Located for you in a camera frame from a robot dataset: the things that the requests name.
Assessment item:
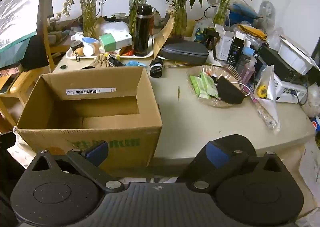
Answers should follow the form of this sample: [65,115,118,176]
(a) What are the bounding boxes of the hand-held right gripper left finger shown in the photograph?
[25,141,125,192]

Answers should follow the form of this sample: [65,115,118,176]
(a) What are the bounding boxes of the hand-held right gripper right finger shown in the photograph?
[190,141,290,191]

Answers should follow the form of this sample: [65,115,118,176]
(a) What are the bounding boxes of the clear plastic dish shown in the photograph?
[186,65,252,108]

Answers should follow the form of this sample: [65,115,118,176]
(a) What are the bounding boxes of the brown cardboard box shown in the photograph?
[15,67,163,171]

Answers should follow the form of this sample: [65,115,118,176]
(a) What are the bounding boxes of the beige work gloves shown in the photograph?
[89,54,110,68]

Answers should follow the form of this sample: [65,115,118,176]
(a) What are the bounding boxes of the black sponge block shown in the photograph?
[215,76,245,105]

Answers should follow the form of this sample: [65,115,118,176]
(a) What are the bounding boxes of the clear plastic bag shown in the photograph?
[250,65,280,134]

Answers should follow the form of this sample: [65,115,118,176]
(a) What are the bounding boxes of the yellow tape measure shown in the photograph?
[257,85,268,99]

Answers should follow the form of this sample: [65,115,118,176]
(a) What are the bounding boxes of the pink bottle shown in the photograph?
[239,57,258,85]

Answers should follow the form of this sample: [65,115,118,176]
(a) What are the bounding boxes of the small black sachet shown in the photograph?
[109,57,125,67]

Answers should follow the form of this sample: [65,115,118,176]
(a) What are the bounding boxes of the white cardboard carton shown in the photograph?
[299,140,320,192]

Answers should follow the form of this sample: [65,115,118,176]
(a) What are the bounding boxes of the white printer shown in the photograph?
[272,70,308,104]

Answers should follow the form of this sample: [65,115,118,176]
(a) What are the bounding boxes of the black cylinder with white band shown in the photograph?
[149,58,164,78]

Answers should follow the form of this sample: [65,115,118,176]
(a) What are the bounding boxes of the tan pouch with carabiner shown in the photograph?
[74,47,84,62]

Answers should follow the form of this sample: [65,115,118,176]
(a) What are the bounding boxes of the white cap orange bottle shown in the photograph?
[82,44,100,56]

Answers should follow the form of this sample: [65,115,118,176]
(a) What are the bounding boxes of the blue label soda bottle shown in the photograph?
[311,115,320,133]

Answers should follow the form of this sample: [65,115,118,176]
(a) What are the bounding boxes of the black carton box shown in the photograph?
[226,36,247,65]

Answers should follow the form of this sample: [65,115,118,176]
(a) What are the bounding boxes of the grey zip case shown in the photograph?
[158,42,209,66]

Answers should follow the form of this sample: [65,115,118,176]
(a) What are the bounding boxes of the black box device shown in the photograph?
[259,45,308,81]

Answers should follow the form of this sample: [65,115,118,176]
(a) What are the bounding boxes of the white carton box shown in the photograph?
[215,24,234,61]

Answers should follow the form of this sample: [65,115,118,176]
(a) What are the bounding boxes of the smartphone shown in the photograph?
[0,73,19,95]

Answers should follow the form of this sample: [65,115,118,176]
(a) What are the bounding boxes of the white bottle blue label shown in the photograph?
[71,32,100,46]

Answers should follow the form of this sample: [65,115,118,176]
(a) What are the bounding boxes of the green and white tissue pack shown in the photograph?
[99,30,132,53]

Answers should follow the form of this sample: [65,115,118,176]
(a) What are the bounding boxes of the wooden chair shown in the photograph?
[0,0,73,128]

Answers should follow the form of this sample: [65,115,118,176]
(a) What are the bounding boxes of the small black tripod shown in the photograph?
[204,27,218,60]

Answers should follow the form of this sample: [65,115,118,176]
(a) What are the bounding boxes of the blue and yellow patterned bag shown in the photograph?
[194,21,215,43]

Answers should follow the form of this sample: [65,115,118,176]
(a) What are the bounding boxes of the crumpled brown paper bag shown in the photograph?
[92,16,108,39]

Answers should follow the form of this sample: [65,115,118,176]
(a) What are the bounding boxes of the white plastic package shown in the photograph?
[100,21,128,35]

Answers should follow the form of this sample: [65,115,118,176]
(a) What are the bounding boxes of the yellow cloth bag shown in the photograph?
[237,24,267,41]

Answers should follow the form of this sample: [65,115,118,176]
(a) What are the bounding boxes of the flat brown paper bag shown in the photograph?
[153,15,175,58]

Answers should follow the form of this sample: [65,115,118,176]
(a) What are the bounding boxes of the black thermos bottle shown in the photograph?
[134,4,157,57]

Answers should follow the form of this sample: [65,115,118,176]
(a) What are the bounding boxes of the plastic wrapped framed picture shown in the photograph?
[0,0,49,68]

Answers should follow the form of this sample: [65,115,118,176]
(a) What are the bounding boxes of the white cable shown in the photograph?
[231,82,252,96]

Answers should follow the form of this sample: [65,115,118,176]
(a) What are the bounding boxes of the black cable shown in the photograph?
[204,4,220,18]

